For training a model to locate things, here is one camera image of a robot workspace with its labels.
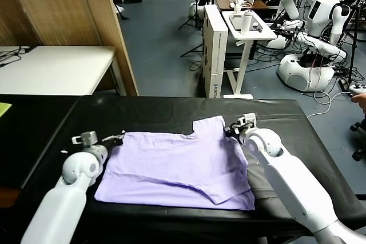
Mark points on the white rectangular table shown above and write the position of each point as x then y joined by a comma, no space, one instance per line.
57,69

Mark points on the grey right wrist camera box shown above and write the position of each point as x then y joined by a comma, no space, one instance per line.
247,119

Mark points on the white game controller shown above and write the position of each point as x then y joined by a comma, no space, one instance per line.
357,87

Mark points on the white rolling side table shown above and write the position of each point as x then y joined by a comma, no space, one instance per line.
257,35

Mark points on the white humanoid robot dark joints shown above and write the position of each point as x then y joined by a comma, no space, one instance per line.
320,18

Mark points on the small white round robot base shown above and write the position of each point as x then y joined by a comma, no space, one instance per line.
195,10

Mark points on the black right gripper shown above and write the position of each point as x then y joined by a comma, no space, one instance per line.
235,132

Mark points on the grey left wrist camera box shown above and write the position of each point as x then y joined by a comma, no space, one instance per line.
87,138

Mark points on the white humanoid robot raised arm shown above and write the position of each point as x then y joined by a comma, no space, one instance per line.
290,7

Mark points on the glossy black side table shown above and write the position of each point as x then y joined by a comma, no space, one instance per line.
28,141

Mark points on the thin black tripod stand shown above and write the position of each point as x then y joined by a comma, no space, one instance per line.
197,12

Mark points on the lavender printed t-shirt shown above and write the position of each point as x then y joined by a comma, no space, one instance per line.
171,164

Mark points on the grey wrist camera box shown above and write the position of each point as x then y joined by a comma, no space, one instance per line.
247,119
87,138

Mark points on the grey tablet computer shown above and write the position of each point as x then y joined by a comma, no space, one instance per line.
236,23

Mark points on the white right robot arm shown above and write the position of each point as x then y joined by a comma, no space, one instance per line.
288,187

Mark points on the black heavy tripod stand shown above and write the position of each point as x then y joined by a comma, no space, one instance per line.
352,55

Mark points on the black table cover sheet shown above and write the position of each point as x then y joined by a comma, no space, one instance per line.
171,107

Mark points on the bystander bare hand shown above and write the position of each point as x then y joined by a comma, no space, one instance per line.
361,99

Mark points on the tall white cardboard box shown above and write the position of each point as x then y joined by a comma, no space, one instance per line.
214,55

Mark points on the black office chair base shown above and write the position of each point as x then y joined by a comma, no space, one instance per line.
358,128

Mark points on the white cylindrical bottle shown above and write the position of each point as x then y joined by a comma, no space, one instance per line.
246,23

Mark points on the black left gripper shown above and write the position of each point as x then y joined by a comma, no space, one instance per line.
108,143

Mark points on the yellow-green paper sheet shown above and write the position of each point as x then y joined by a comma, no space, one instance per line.
4,109

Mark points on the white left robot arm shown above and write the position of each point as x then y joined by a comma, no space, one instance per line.
57,204

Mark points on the small black device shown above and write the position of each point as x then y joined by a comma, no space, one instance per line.
256,27

